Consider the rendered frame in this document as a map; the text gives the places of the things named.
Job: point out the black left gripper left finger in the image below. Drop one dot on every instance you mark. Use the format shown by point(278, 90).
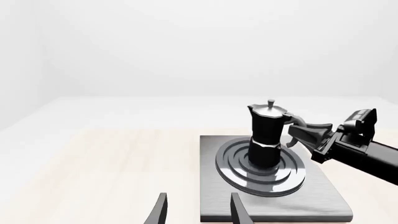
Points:
point(159, 212)

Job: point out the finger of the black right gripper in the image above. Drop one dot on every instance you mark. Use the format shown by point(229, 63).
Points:
point(323, 128)
point(306, 137)

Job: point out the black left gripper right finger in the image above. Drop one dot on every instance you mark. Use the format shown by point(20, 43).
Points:
point(238, 212)

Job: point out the flat black stove plate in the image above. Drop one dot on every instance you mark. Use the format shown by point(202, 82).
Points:
point(317, 196)

